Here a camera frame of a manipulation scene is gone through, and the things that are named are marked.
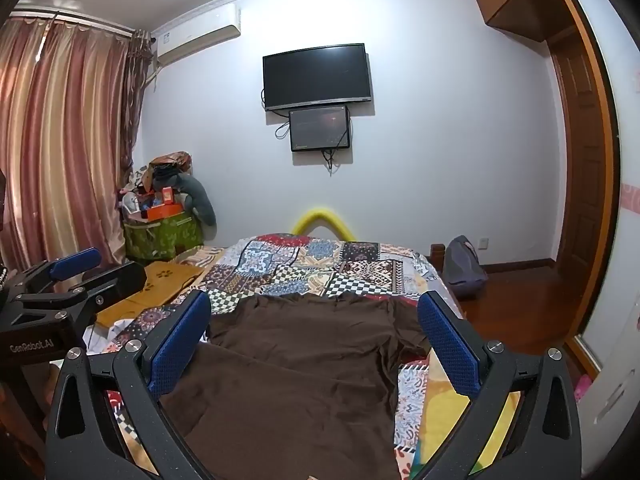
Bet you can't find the mustard yellow garment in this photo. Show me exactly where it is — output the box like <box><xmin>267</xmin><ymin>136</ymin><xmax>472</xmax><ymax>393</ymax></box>
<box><xmin>95</xmin><ymin>260</ymin><xmax>206</xmax><ymax>328</ymax></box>

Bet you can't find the yellow foam tube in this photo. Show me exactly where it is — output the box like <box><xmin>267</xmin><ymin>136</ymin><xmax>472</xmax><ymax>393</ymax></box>
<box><xmin>291</xmin><ymin>206</ymin><xmax>357</xmax><ymax>241</ymax></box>

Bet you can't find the pink striped curtain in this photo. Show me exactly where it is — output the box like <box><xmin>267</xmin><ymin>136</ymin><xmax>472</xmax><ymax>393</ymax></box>
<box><xmin>0</xmin><ymin>10</ymin><xmax>133</xmax><ymax>273</ymax></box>

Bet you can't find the wooden door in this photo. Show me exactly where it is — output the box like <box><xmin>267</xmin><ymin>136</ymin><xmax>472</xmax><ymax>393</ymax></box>
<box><xmin>550</xmin><ymin>25</ymin><xmax>608</xmax><ymax>341</ymax></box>

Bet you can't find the brown patterned bag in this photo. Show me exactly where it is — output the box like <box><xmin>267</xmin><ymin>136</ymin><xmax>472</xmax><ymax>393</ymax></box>
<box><xmin>149</xmin><ymin>151</ymin><xmax>193</xmax><ymax>172</ymax></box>

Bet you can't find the black wall television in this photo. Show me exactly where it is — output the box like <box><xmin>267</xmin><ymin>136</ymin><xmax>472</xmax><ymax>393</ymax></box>
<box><xmin>262</xmin><ymin>43</ymin><xmax>373</xmax><ymax>112</ymax></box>

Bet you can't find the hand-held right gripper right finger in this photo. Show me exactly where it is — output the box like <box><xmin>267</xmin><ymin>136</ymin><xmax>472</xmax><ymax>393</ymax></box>
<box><xmin>417</xmin><ymin>290</ymin><xmax>583</xmax><ymax>480</ymax></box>

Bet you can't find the white appliance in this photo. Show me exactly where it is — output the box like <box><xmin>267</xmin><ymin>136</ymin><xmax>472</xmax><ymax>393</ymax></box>
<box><xmin>580</xmin><ymin>340</ymin><xmax>640</xmax><ymax>461</ymax></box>

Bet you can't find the colourful plush blanket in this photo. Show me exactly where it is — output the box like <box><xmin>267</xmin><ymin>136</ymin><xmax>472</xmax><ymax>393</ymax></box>
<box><xmin>395</xmin><ymin>355</ymin><xmax>523</xmax><ymax>478</ymax></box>

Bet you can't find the brown patterned curtain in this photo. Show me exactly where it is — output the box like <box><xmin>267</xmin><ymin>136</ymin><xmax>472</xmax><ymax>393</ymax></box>
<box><xmin>117</xmin><ymin>30</ymin><xmax>153</xmax><ymax>196</ymax></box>

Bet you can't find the small black wall monitor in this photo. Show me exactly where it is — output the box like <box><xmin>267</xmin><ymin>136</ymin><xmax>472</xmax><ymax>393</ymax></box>
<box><xmin>289</xmin><ymin>105</ymin><xmax>351</xmax><ymax>152</ymax></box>

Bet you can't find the grey plush toy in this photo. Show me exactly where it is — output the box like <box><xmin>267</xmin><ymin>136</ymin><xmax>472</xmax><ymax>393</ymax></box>
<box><xmin>152</xmin><ymin>165</ymin><xmax>218</xmax><ymax>226</ymax></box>

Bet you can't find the green patterned storage bag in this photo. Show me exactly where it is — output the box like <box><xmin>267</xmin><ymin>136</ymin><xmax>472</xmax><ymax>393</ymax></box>
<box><xmin>123</xmin><ymin>210</ymin><xmax>203</xmax><ymax>263</ymax></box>

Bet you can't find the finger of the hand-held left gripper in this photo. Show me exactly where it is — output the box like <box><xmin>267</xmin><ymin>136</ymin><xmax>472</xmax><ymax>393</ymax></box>
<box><xmin>67</xmin><ymin>261</ymin><xmax>149</xmax><ymax>312</ymax></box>
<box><xmin>9</xmin><ymin>247</ymin><xmax>103</xmax><ymax>295</ymax></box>

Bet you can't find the orange box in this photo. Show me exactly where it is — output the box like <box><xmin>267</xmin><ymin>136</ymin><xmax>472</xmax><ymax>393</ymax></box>
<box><xmin>145</xmin><ymin>187</ymin><xmax>183</xmax><ymax>222</ymax></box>

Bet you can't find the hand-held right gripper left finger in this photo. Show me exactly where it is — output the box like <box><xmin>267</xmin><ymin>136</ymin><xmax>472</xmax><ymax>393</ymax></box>
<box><xmin>46</xmin><ymin>290</ymin><xmax>213</xmax><ymax>480</ymax></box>

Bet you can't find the brown shirt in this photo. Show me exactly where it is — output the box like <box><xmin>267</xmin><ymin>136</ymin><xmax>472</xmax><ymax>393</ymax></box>
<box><xmin>160</xmin><ymin>292</ymin><xmax>436</xmax><ymax>480</ymax></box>

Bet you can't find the grey backpack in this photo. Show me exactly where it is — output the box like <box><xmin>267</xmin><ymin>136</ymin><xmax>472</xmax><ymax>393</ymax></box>
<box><xmin>442</xmin><ymin>235</ymin><xmax>489</xmax><ymax>301</ymax></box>

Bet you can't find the white air conditioner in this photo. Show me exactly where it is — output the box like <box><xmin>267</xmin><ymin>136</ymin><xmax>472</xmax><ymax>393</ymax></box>
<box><xmin>152</xmin><ymin>2</ymin><xmax>242</xmax><ymax>67</ymax></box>

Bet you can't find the patchwork bedspread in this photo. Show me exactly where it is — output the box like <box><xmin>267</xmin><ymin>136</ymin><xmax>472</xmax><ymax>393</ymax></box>
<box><xmin>85</xmin><ymin>232</ymin><xmax>523</xmax><ymax>480</ymax></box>

